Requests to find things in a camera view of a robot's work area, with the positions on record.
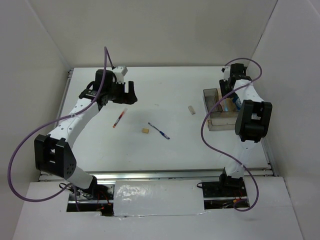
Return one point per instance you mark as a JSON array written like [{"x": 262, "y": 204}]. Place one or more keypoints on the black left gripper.
[{"x": 129, "y": 98}]

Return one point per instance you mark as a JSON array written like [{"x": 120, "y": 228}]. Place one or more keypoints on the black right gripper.
[{"x": 222, "y": 84}]

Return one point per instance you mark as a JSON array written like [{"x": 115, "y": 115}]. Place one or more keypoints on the red pen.
[{"x": 119, "y": 118}]

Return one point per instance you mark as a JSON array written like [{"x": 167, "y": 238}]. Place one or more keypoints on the blue white jar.
[{"x": 237, "y": 102}]

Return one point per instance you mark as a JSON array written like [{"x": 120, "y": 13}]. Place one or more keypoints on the blue pen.
[{"x": 161, "y": 132}]

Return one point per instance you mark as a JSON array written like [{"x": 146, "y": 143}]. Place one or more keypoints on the blue glue stick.
[{"x": 226, "y": 105}]

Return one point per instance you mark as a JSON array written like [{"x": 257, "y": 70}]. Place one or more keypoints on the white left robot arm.
[{"x": 53, "y": 152}]

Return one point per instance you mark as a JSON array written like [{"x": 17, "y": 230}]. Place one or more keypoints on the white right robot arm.
[{"x": 251, "y": 125}]

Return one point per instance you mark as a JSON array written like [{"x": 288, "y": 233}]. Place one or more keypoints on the yellow eraser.
[{"x": 145, "y": 130}]

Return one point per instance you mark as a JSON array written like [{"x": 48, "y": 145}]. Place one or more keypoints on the transparent compartment organizer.
[{"x": 219, "y": 119}]

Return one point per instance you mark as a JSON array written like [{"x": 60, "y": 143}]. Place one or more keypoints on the white dirty eraser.
[{"x": 191, "y": 109}]

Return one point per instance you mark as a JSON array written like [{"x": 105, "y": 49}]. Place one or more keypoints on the white foam cover panel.
[{"x": 157, "y": 198}]

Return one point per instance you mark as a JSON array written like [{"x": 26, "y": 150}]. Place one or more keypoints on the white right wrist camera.
[{"x": 226, "y": 72}]

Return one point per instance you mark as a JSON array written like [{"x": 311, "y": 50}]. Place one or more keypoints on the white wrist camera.
[
  {"x": 119, "y": 74},
  {"x": 226, "y": 72}
]

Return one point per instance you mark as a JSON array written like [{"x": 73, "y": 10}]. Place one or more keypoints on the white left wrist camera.
[{"x": 119, "y": 74}]

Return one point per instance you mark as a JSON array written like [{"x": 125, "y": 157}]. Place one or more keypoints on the aluminium front rail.
[{"x": 148, "y": 175}]

